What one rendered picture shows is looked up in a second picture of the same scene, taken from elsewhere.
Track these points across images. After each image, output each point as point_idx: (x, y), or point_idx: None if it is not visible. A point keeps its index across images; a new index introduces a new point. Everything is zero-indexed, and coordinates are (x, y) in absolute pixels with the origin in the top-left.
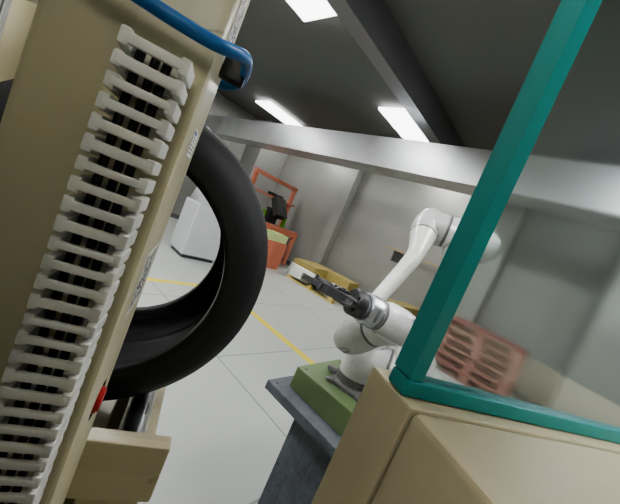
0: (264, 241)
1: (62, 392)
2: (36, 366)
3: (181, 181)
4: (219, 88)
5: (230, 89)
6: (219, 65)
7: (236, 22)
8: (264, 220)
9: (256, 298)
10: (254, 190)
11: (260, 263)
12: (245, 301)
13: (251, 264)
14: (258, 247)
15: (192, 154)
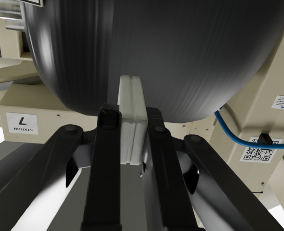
0: (232, 94)
1: None
2: None
3: (278, 81)
4: (231, 133)
5: (239, 138)
6: (277, 134)
7: (267, 150)
8: (206, 111)
9: (278, 10)
10: (194, 120)
11: (253, 68)
12: None
13: (264, 60)
14: (244, 83)
15: (264, 97)
